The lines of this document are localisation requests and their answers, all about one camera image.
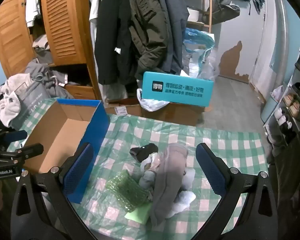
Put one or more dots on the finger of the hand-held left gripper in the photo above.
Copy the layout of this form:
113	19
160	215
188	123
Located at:
31	150
16	135

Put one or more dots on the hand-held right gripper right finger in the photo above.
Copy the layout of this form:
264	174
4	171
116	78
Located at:
211	171

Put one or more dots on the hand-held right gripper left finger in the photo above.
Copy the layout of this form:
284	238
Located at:
78	171

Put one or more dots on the grey cloth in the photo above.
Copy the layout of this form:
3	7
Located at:
168	180

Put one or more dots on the green bubble wrap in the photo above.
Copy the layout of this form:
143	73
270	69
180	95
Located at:
125	190

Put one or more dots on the green foam sheet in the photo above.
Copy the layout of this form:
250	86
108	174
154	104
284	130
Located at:
140	215

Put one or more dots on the pale foam wrap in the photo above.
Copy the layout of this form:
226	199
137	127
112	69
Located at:
189	178

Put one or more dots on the pale pink towel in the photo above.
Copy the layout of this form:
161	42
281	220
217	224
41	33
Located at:
8	105

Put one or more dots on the green checked tablecloth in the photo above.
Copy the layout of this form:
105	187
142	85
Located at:
215	136

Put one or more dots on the white crumpled cloth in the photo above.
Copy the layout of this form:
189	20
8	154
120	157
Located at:
150	161

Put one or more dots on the light grey sock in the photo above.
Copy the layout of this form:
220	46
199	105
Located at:
147	178

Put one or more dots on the pile of grey clothes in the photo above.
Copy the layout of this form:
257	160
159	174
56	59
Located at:
52	80

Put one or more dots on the brown cardboard box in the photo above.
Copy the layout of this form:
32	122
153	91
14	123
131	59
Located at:
175	115

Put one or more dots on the black sock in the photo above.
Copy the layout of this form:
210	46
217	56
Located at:
145	151

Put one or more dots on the flat cardboard box with label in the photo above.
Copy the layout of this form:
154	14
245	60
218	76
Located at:
122	107

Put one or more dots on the shoe rack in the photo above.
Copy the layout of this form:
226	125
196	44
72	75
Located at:
290	132

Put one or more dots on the teal shoe box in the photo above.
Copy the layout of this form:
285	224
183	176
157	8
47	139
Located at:
177	90

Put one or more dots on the white shoes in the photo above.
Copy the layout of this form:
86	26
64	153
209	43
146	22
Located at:
280	116

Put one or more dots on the small white plastic bag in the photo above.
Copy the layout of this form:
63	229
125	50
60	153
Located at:
277	92

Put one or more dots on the brown shoes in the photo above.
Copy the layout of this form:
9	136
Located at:
293	106

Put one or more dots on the clear plastic bag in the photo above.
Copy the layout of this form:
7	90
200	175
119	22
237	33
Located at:
211	65

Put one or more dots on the wooden wardrobe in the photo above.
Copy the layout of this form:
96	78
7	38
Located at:
65	25

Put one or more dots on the blue plastic bag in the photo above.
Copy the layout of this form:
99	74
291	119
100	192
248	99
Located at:
196	47

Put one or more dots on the white t-shirt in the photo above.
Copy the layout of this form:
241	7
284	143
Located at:
32	2

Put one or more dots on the white door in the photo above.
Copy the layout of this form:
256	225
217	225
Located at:
267	42

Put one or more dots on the black jacket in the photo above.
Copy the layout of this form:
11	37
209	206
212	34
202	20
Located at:
112	30

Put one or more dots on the blue-grey jacket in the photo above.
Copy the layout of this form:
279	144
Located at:
175	30

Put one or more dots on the white shirt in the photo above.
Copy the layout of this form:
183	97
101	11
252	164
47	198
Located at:
93	2

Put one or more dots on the white basin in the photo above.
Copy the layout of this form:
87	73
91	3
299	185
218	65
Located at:
193	14

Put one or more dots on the olive jacket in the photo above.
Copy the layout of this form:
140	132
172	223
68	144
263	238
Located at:
147	25

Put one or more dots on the olive bag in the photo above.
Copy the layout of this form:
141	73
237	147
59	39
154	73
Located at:
223	11

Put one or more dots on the wooden shelf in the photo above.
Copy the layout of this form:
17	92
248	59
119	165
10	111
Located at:
207	5

